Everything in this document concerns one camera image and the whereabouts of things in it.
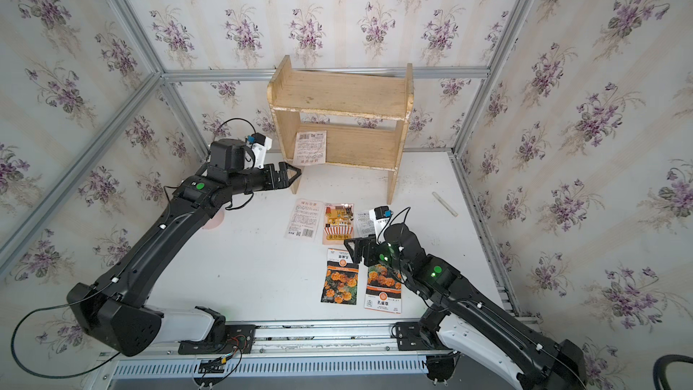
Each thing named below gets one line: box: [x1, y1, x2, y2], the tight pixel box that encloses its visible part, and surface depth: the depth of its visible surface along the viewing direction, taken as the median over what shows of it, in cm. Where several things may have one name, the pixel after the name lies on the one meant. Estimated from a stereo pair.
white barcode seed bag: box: [284, 198, 324, 242], surface depth 100 cm
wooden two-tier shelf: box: [267, 55, 415, 205], surface depth 83 cm
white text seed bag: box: [354, 210, 376, 239], surface depth 98 cm
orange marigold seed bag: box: [364, 263, 403, 315], surface depth 84 cm
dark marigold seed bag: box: [320, 248, 361, 306], surface depth 85 cm
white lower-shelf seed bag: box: [292, 130, 328, 166], surface depth 94 cm
